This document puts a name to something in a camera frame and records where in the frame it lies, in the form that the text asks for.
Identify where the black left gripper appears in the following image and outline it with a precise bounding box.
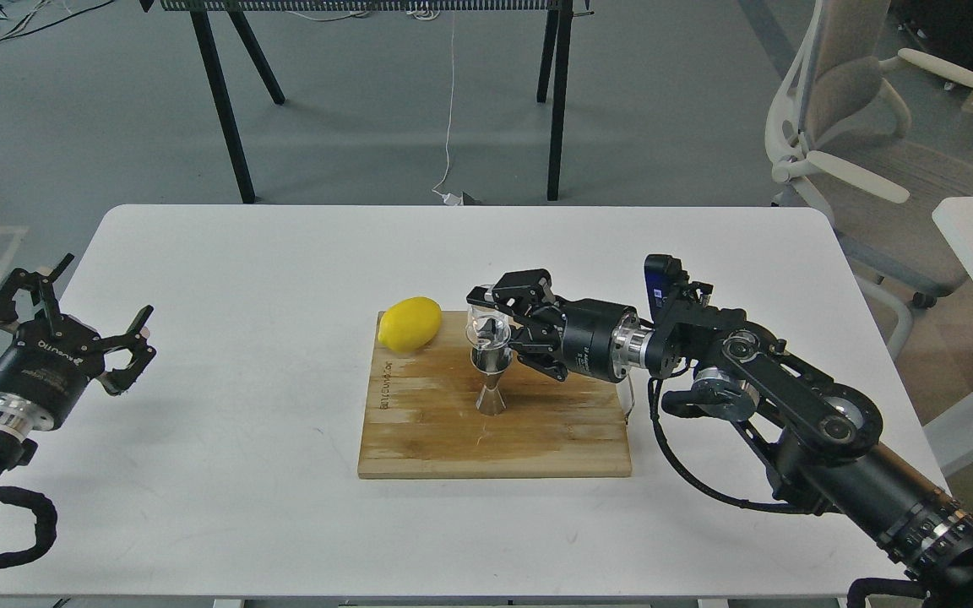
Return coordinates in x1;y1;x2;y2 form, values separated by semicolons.
0;253;157;431

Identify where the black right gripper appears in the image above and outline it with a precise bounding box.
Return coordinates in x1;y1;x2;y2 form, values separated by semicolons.
465;269;654;383

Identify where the steel double jigger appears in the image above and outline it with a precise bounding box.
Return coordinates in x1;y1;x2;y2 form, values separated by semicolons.
471;346;511;415

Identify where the clear glass measuring cup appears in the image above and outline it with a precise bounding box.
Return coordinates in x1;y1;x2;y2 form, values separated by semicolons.
465;296;511;350

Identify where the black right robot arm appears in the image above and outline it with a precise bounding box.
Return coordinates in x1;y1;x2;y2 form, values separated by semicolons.
466;254;973;607

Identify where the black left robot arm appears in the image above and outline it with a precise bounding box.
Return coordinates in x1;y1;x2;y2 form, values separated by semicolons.
0;254;157;569

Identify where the yellow lemon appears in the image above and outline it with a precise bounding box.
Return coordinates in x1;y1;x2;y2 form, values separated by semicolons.
378;296;443;354

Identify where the wooden cutting board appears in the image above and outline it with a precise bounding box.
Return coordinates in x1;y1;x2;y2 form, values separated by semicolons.
356;311;632;480

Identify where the white office chair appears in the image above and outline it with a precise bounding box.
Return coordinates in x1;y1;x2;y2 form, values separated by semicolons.
764;1;973;357

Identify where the white hanging cable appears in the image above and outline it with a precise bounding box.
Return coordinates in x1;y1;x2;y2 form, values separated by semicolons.
432;12;464;205

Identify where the black metal table frame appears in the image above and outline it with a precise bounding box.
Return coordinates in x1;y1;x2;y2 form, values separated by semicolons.
140;1;594;204

